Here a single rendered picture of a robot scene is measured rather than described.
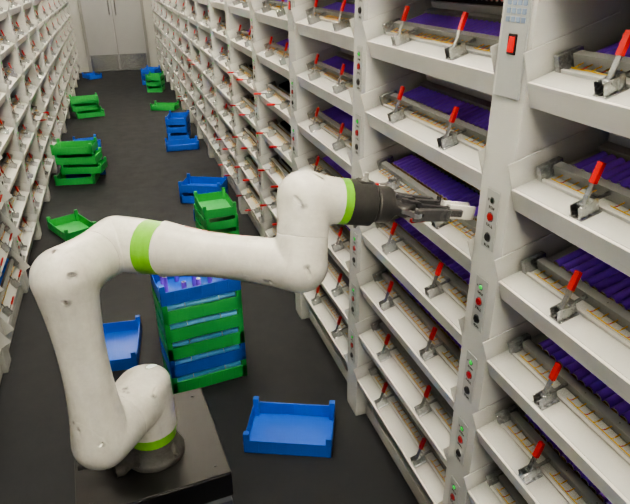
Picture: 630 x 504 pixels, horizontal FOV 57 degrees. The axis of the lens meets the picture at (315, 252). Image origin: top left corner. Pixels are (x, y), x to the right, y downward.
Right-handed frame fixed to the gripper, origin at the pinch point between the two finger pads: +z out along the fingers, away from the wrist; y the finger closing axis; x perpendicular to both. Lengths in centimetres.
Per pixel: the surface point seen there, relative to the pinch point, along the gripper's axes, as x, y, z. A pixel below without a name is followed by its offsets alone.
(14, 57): 28, 334, -125
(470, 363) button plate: 31.4, -11.6, 6.5
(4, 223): 87, 192, -113
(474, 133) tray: -15.3, 7.8, 4.4
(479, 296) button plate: 14.8, -11.2, 3.5
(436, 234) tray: 9.2, 8.9, 2.7
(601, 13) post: -41.5, -16.0, 5.4
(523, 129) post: -20.9, -16.0, -2.7
